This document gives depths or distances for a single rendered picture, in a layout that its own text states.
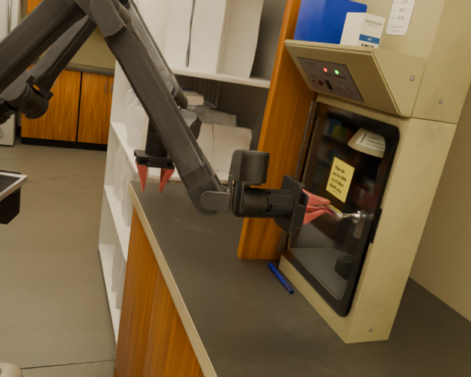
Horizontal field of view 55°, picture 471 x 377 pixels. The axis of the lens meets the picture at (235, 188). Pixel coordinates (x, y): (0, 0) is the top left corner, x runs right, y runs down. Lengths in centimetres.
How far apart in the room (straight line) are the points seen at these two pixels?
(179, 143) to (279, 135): 38
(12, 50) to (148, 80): 25
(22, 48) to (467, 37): 79
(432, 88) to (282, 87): 39
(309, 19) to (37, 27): 52
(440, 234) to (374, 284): 46
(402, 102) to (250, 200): 31
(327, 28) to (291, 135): 31
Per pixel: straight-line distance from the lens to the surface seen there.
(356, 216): 91
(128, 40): 86
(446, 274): 137
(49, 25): 92
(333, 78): 94
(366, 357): 99
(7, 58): 94
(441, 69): 88
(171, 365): 122
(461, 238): 133
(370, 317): 100
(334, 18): 97
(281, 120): 114
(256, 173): 82
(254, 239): 122
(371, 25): 90
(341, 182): 97
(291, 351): 93
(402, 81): 83
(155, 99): 84
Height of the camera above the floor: 147
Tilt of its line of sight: 17 degrees down
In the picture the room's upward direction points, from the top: 11 degrees clockwise
